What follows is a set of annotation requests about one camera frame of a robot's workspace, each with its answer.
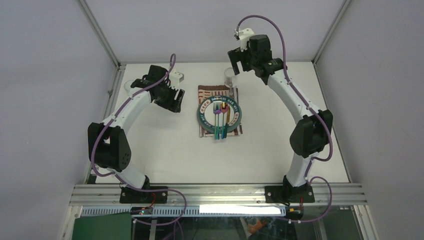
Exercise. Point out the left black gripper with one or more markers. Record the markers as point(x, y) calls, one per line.
point(172, 105)

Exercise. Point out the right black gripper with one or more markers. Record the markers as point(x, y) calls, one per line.
point(236, 55)

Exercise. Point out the clear wine glass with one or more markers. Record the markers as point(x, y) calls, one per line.
point(230, 80)

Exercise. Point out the white green-rimmed small plate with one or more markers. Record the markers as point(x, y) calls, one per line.
point(208, 119)

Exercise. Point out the iridescent fork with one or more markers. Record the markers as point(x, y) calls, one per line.
point(217, 112)

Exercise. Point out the iridescent spoon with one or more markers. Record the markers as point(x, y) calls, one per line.
point(224, 111)

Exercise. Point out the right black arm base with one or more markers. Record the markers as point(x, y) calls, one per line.
point(280, 194)

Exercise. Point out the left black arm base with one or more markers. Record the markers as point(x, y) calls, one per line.
point(131, 196)

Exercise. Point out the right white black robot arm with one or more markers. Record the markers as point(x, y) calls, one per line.
point(311, 138)

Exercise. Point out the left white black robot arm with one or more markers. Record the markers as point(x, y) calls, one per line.
point(108, 146)

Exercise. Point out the clear plastic cup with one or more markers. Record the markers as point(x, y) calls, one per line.
point(129, 88)

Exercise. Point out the green board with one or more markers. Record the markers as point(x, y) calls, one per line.
point(103, 227)

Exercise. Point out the orange object below table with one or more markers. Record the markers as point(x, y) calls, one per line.
point(255, 224)

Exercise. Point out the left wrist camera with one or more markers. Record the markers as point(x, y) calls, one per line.
point(175, 78)

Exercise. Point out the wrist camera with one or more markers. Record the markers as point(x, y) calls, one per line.
point(243, 36)
point(175, 78)

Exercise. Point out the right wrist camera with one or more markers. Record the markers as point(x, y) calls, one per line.
point(243, 36)

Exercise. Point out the white slotted cable duct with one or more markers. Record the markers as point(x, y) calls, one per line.
point(205, 210)

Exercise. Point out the aluminium front rail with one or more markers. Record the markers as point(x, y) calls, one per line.
point(339, 194)

